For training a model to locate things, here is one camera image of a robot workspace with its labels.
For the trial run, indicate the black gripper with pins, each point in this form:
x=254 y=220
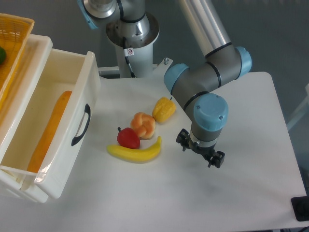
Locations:
x=204 y=148

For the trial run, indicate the white top drawer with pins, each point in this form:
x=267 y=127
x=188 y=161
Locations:
x=44 y=123

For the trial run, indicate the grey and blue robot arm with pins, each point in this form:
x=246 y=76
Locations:
x=192 y=89

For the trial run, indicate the white drawer cabinet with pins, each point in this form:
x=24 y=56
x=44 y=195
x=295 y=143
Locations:
x=21 y=79

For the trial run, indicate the yellow toy bell pepper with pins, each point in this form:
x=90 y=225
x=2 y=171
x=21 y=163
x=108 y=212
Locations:
x=163 y=109

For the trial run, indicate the toy bread knot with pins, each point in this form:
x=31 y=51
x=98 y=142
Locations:
x=143 y=125

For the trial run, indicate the yellow toy banana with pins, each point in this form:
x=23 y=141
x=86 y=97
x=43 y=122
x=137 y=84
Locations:
x=136 y=155

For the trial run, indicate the red toy pepper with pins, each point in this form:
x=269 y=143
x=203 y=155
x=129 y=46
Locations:
x=128 y=138

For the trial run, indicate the black device at table edge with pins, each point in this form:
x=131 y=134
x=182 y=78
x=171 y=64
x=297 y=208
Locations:
x=301 y=208

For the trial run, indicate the orange toy carrot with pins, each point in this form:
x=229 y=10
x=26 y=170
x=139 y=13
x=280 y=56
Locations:
x=49 y=132

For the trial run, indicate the green toy fruit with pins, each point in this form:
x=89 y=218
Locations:
x=2 y=55

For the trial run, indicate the yellow plastic basket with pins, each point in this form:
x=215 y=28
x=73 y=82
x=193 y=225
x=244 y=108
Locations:
x=14 y=33

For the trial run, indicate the white frame at right edge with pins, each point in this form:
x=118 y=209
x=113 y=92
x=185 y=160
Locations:
x=300 y=111

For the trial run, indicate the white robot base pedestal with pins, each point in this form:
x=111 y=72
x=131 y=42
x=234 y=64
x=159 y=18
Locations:
x=133 y=42

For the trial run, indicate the black drawer handle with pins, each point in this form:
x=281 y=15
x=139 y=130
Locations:
x=83 y=126

